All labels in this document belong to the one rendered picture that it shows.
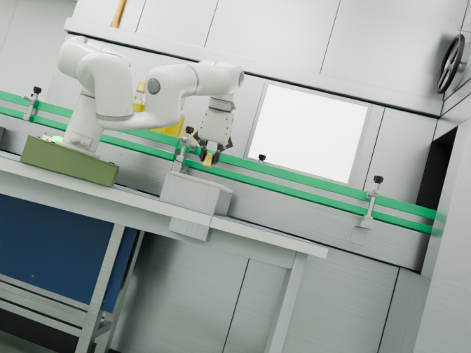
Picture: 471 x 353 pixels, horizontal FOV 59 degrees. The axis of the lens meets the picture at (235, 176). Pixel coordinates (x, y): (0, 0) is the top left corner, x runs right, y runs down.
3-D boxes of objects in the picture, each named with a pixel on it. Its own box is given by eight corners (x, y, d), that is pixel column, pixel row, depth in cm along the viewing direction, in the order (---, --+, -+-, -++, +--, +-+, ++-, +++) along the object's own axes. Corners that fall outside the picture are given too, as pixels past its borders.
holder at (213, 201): (228, 217, 147) (235, 195, 147) (213, 215, 120) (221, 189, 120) (183, 203, 150) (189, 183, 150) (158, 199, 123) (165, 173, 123)
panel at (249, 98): (349, 188, 162) (371, 106, 164) (350, 188, 159) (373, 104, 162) (138, 132, 178) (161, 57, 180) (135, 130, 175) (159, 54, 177)
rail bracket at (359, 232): (363, 245, 141) (380, 181, 142) (371, 248, 124) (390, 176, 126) (348, 241, 141) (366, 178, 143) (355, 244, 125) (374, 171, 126)
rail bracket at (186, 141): (191, 167, 153) (201, 134, 153) (179, 160, 136) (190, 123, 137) (184, 164, 153) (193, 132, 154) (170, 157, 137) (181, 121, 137)
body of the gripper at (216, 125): (238, 109, 133) (231, 143, 135) (208, 102, 135) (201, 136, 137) (233, 109, 126) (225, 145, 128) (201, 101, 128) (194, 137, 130)
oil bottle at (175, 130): (171, 164, 161) (187, 111, 162) (167, 162, 155) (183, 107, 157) (158, 160, 162) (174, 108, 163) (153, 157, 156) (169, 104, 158)
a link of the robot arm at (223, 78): (168, 93, 110) (207, 84, 128) (210, 104, 106) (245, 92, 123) (170, 60, 107) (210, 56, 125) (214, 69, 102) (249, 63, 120)
